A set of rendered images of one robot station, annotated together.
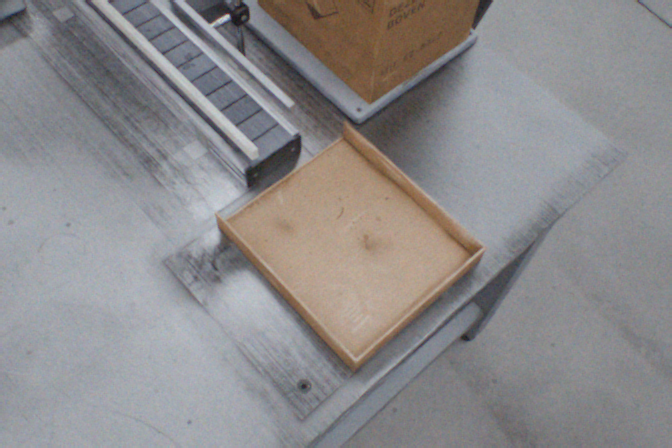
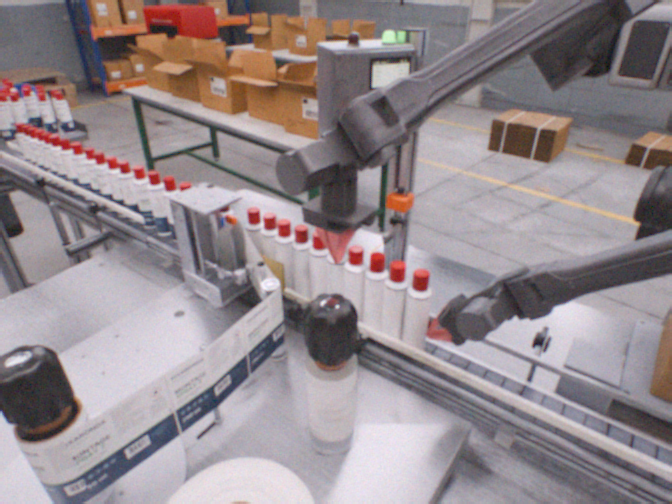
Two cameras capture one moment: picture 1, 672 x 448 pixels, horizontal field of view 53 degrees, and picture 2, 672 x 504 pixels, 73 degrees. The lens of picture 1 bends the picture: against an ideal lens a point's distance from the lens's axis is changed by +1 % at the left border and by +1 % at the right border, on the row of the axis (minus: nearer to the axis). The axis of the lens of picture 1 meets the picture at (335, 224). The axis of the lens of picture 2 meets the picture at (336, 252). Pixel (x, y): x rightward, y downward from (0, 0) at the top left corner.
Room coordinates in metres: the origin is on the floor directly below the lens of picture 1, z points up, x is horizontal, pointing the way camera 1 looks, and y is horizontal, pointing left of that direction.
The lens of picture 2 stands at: (0.38, 0.90, 1.59)
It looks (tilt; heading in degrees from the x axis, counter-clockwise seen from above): 32 degrees down; 354
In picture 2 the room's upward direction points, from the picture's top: straight up
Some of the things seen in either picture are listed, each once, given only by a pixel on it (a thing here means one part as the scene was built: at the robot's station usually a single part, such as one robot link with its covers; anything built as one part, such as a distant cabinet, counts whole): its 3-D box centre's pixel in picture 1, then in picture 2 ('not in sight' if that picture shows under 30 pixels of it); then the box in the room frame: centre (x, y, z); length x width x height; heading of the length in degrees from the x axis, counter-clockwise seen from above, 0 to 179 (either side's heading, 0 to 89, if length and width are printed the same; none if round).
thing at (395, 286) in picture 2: not in sight; (394, 303); (1.13, 0.68, 0.98); 0.05 x 0.05 x 0.20
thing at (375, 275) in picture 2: not in sight; (375, 294); (1.16, 0.72, 0.98); 0.05 x 0.05 x 0.20
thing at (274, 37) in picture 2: not in sight; (270, 31); (6.44, 1.01, 0.97); 0.51 x 0.36 x 0.37; 133
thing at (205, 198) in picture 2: not in sight; (205, 197); (1.37, 1.09, 1.14); 0.14 x 0.11 x 0.01; 47
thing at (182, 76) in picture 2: not in sight; (191, 71); (3.99, 1.56, 0.97); 0.44 x 0.38 x 0.37; 135
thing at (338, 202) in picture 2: not in sight; (338, 196); (1.00, 0.82, 1.30); 0.10 x 0.07 x 0.07; 48
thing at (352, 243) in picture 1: (349, 236); not in sight; (0.48, -0.02, 0.85); 0.30 x 0.26 x 0.04; 47
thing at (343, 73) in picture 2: not in sight; (365, 96); (1.29, 0.73, 1.38); 0.17 x 0.10 x 0.19; 103
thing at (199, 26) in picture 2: not in sight; (187, 60); (6.81, 2.10, 0.61); 0.70 x 0.60 x 1.22; 52
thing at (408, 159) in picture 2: not in sight; (400, 193); (1.29, 0.65, 1.16); 0.04 x 0.04 x 0.67; 47
